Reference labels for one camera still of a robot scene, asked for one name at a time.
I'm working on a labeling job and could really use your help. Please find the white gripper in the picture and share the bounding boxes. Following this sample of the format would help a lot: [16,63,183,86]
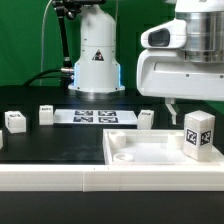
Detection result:
[136,19,224,125]

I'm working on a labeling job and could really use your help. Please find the white square table top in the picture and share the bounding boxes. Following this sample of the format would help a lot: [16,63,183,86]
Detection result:
[103,129,224,166]

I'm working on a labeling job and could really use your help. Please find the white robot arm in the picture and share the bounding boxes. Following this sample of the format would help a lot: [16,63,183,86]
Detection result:
[69,0,224,106]

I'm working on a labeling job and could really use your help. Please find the white sheet with AprilTags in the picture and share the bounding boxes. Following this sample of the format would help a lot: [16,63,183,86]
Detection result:
[54,109,137,125]

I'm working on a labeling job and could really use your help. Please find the grey thin cable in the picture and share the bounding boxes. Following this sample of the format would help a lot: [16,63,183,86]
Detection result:
[39,0,54,87]

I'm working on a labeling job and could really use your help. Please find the black cable bundle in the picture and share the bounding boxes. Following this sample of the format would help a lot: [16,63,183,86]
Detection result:
[22,67,75,87]

